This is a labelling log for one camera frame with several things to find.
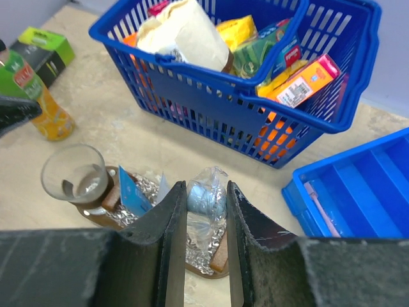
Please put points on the blue plastic shopping basket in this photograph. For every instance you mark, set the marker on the blue plastic shopping basket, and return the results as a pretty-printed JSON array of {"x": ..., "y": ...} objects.
[{"x": 227, "y": 109}]

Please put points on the orange cardboard box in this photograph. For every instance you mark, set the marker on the orange cardboard box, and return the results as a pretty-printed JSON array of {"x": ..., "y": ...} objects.
[{"x": 306, "y": 82}]

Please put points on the orange scrub pack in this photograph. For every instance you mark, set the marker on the orange scrub pack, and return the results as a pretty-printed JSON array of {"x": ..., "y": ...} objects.
[{"x": 131, "y": 40}]

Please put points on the clear plastic cup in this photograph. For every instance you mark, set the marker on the clear plastic cup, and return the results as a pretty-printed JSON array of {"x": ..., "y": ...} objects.
[{"x": 76, "y": 174}]

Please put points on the black green Gillette box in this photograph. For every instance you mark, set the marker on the black green Gillette box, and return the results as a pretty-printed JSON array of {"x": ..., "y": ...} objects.
[{"x": 48, "y": 53}]

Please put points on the pink toothbrush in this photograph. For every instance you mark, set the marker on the pink toothbrush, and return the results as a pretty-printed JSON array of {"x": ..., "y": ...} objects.
[{"x": 314, "y": 196}]

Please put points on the blue plastic divided bin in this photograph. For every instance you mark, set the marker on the blue plastic divided bin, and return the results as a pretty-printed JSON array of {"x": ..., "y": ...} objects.
[{"x": 364, "y": 191}]

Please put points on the green sponge pack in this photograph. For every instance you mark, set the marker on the green sponge pack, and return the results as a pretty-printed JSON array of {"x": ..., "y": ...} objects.
[{"x": 251, "y": 55}]

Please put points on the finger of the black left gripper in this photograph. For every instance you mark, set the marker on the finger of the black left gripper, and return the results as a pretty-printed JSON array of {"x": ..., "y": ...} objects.
[{"x": 16, "y": 112}]

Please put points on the white crumpled paper bag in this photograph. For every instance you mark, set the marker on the white crumpled paper bag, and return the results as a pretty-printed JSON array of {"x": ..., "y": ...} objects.
[{"x": 184, "y": 30}]

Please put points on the blue toothpaste tube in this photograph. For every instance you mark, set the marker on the blue toothpaste tube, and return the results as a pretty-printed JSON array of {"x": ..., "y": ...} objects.
[{"x": 132, "y": 198}]

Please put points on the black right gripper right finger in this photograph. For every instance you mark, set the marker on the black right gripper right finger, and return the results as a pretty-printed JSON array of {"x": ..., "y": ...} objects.
[{"x": 271, "y": 266}]

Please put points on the yellow snack packet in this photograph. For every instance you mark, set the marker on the yellow snack packet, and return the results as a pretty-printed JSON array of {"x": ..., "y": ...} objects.
[{"x": 234, "y": 32}]

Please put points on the clear acrylic toothbrush holder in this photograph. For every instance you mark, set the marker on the clear acrylic toothbrush holder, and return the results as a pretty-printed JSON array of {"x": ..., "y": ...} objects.
[{"x": 206, "y": 246}]

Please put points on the white toothbrush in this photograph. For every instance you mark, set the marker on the white toothbrush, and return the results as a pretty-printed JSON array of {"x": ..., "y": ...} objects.
[{"x": 206, "y": 205}]

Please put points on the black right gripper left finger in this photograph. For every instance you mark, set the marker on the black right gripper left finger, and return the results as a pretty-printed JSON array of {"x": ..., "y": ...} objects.
[{"x": 141, "y": 265}]

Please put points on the orange juice bottle green label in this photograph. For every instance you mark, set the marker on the orange juice bottle green label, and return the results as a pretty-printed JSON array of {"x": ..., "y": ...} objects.
[{"x": 18, "y": 79}]

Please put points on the magenta small box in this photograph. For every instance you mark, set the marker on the magenta small box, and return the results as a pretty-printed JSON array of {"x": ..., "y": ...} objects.
[{"x": 154, "y": 10}]

